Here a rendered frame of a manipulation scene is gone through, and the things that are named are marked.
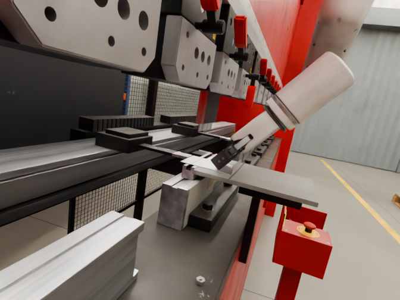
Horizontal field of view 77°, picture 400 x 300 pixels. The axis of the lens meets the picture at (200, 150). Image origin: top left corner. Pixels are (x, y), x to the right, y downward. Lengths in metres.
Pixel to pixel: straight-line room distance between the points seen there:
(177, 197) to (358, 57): 8.03
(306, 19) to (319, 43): 2.24
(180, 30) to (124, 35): 0.11
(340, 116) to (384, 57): 1.81
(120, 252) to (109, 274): 0.03
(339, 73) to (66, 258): 0.52
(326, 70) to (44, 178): 0.59
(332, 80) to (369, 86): 7.85
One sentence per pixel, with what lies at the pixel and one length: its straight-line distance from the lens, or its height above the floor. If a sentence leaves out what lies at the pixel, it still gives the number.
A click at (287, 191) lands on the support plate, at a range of 0.55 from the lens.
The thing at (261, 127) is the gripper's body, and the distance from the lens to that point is 0.54.
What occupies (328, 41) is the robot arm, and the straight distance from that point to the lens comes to 0.64.
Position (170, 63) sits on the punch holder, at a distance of 0.34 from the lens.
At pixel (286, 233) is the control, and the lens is 0.91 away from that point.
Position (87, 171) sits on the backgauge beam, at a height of 0.95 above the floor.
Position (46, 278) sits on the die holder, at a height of 0.97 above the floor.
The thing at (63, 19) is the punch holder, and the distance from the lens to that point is 0.20.
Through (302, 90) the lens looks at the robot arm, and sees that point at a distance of 0.55.
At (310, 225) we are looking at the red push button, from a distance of 0.93.
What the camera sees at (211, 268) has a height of 0.87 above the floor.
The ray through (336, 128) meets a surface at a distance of 8.22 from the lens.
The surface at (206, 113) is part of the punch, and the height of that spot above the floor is 1.12.
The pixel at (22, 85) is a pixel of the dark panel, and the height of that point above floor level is 1.11.
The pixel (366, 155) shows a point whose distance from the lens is 8.51.
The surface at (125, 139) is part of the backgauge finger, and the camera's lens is 0.68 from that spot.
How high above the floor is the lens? 1.16
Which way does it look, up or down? 12 degrees down
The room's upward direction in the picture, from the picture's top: 9 degrees clockwise
